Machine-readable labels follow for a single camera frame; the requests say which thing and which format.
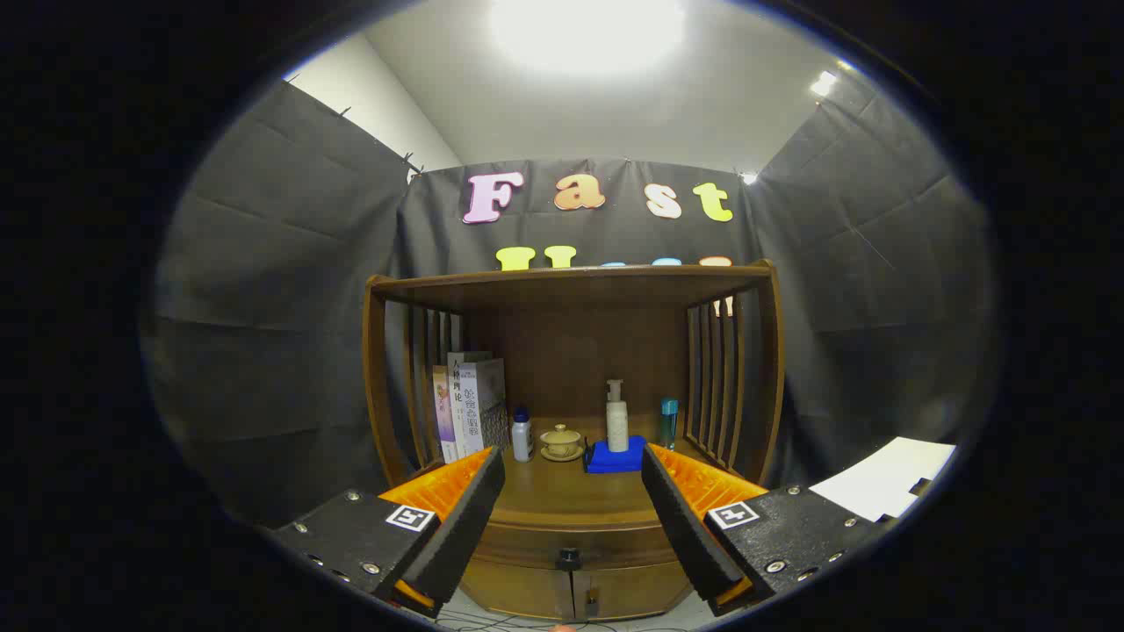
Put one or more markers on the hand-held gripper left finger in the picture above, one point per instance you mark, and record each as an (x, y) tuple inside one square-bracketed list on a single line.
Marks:
[(465, 527)]

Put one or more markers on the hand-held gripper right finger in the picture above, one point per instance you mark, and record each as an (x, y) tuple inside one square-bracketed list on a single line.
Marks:
[(685, 527)]

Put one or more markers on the black drawer knob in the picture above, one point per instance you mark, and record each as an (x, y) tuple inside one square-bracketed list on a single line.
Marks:
[(569, 558)]

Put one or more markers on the wooden countertop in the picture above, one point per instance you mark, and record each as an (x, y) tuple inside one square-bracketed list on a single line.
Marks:
[(571, 491)]

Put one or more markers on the wooden cabinet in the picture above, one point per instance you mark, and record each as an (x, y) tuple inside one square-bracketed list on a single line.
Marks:
[(571, 342)]

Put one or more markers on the blue cloth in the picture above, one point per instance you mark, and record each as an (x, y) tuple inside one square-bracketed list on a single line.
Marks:
[(615, 462)]

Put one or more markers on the teal bottle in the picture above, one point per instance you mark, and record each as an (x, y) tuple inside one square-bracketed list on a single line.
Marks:
[(668, 426)]

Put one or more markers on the white bottle blue cap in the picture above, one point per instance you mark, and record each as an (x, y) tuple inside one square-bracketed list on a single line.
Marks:
[(522, 439)]

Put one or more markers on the purple book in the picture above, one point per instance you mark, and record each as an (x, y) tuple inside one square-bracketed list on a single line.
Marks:
[(443, 412)]

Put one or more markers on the white pump bottle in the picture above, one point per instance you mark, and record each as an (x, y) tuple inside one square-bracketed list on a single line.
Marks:
[(617, 426)]

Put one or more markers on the yellow lidded teacup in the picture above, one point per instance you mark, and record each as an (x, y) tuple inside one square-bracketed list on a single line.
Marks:
[(560, 439)]

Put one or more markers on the white patterned book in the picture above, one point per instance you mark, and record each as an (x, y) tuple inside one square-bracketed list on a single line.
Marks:
[(483, 395)]

